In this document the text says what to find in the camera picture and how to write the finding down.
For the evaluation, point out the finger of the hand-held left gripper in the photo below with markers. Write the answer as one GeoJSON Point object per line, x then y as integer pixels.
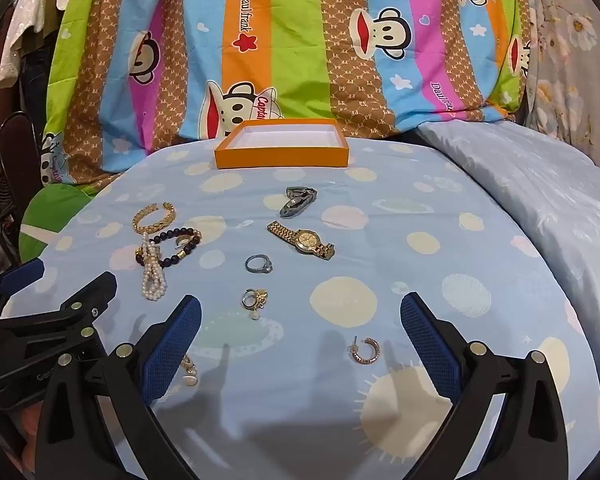
{"type": "Point", "coordinates": [87, 295]}
{"type": "Point", "coordinates": [22, 271]}

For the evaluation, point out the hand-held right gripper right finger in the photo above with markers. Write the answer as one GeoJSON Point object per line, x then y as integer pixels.
{"type": "Point", "coordinates": [427, 345]}

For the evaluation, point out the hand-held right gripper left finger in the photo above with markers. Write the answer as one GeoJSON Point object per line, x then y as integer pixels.
{"type": "Point", "coordinates": [172, 345]}

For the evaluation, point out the pearl drop earring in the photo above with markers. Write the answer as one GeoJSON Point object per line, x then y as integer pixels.
{"type": "Point", "coordinates": [190, 372]}

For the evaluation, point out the gold hoop earring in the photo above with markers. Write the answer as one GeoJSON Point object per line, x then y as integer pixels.
{"type": "Point", "coordinates": [366, 353]}

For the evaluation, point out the white pearl strand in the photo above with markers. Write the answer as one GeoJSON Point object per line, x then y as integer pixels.
{"type": "Point", "coordinates": [152, 277]}

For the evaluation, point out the gold wristwatch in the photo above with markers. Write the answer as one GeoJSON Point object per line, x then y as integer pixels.
{"type": "Point", "coordinates": [305, 238]}

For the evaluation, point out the orange shallow box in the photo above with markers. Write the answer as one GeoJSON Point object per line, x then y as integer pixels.
{"type": "Point", "coordinates": [280, 152]}

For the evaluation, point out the person's left hand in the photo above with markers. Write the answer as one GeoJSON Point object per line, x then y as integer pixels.
{"type": "Point", "coordinates": [31, 427]}

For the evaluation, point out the green cushion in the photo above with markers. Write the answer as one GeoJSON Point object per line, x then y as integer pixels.
{"type": "Point", "coordinates": [50, 220]}

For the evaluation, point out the blue dotted sheet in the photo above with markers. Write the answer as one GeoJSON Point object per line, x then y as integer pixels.
{"type": "Point", "coordinates": [300, 410]}

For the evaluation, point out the dark hanging clothes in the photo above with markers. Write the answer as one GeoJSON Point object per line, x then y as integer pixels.
{"type": "Point", "coordinates": [27, 90]}

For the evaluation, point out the pale blue quilt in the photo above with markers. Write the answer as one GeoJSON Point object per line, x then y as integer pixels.
{"type": "Point", "coordinates": [545, 190]}

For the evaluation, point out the white sequin shirt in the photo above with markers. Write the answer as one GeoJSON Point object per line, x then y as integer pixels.
{"type": "Point", "coordinates": [25, 25]}

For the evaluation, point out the floral cloth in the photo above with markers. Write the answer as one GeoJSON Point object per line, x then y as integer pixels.
{"type": "Point", "coordinates": [570, 60]}

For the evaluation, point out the striped cartoon printed blanket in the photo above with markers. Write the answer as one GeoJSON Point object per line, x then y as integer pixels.
{"type": "Point", "coordinates": [290, 40]}

